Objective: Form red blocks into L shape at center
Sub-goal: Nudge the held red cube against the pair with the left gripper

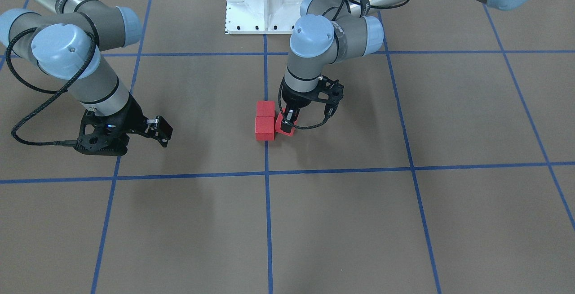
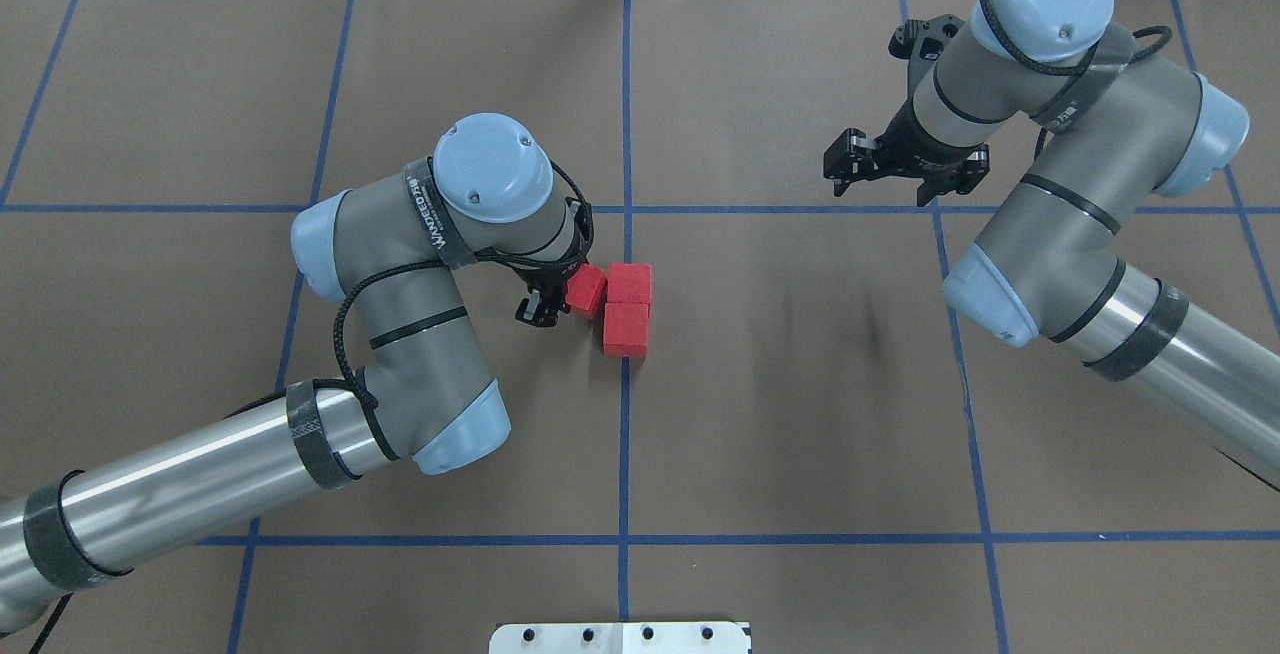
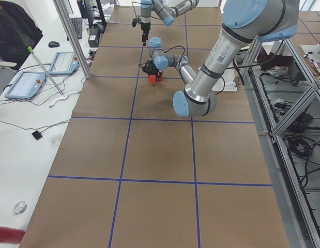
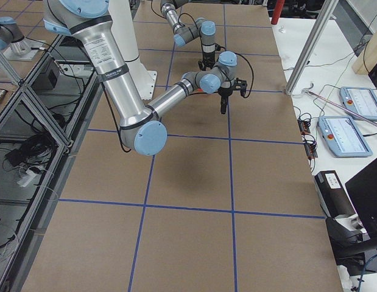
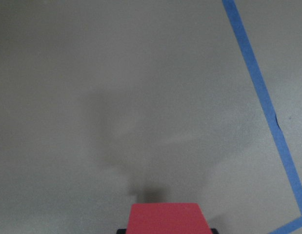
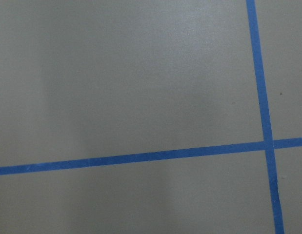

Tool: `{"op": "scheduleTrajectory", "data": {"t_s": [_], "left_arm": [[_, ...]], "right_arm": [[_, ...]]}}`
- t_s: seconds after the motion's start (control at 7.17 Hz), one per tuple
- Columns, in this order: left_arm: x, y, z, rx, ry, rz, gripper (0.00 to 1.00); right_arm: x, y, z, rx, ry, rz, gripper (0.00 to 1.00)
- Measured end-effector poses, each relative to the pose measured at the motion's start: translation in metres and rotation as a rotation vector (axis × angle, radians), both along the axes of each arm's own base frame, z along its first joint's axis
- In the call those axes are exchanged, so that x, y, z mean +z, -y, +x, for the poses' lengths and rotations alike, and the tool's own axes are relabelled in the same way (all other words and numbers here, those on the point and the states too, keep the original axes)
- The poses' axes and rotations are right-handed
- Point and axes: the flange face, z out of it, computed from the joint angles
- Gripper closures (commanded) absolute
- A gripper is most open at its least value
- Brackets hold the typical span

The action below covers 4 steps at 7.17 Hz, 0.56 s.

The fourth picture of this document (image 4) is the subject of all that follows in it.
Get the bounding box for blue teach pendant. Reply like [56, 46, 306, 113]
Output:
[318, 116, 373, 158]
[340, 87, 377, 122]

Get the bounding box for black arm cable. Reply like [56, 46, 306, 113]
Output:
[233, 53, 255, 99]

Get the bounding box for near blue teach pendant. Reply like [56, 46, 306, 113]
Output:
[318, 116, 373, 158]

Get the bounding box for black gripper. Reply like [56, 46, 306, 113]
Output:
[217, 87, 233, 114]
[198, 52, 217, 71]

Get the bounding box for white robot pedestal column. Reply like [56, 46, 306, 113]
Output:
[108, 0, 157, 100]

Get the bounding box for far blue teach pendant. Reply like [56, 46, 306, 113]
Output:
[340, 87, 377, 122]

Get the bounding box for red object table edge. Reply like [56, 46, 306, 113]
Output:
[271, 0, 285, 25]

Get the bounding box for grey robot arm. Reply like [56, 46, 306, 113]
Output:
[43, 1, 237, 156]
[160, 1, 217, 71]

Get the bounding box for aluminium frame post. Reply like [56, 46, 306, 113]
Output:
[285, 0, 339, 96]

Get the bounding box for tangled black floor cables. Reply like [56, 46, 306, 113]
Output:
[1, 130, 60, 189]

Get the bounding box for metal rod green tip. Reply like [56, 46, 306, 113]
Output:
[304, 87, 377, 127]

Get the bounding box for black box with label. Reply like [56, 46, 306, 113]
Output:
[314, 170, 356, 219]

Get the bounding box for black computer monitor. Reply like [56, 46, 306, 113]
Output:
[325, 158, 377, 276]

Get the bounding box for aluminium frame rack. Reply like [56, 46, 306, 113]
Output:
[0, 36, 101, 291]

